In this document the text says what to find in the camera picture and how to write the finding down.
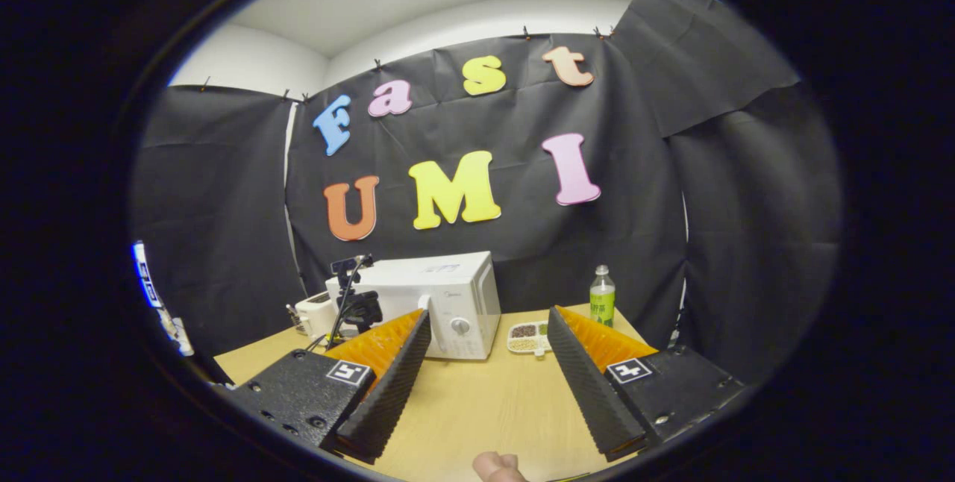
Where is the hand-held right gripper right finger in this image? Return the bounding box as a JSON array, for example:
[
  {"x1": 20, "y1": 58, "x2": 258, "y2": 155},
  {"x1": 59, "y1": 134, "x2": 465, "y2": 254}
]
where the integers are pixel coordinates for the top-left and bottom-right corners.
[{"x1": 545, "y1": 306, "x2": 748, "y2": 463}]

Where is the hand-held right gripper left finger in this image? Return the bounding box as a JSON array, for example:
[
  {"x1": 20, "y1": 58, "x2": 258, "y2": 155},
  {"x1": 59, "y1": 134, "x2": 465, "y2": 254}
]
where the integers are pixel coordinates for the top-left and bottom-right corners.
[{"x1": 222, "y1": 307, "x2": 433, "y2": 466}]

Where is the white microwave oven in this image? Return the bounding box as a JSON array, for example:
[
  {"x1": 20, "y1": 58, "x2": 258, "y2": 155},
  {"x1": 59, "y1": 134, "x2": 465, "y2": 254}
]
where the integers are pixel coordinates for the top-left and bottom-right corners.
[{"x1": 326, "y1": 251, "x2": 502, "y2": 361}]

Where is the white small appliance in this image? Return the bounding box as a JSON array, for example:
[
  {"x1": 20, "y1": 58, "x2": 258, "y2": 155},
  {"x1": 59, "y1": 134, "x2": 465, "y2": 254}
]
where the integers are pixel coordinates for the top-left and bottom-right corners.
[{"x1": 295, "y1": 291, "x2": 338, "y2": 339}]

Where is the white divided grain tray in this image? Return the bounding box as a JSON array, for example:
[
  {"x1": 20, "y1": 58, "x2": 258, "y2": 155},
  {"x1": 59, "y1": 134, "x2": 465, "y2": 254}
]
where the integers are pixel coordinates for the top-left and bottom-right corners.
[{"x1": 507, "y1": 320, "x2": 554, "y2": 357}]

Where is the green drink bottle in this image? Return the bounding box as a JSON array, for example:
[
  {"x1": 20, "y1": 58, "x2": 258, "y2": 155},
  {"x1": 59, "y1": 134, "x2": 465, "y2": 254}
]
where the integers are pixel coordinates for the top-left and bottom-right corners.
[{"x1": 589, "y1": 265, "x2": 617, "y2": 329}]

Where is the white blue printed board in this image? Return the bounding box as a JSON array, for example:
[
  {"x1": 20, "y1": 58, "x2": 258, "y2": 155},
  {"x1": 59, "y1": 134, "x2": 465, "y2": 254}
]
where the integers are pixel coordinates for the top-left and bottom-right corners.
[{"x1": 132, "y1": 241, "x2": 195, "y2": 357}]

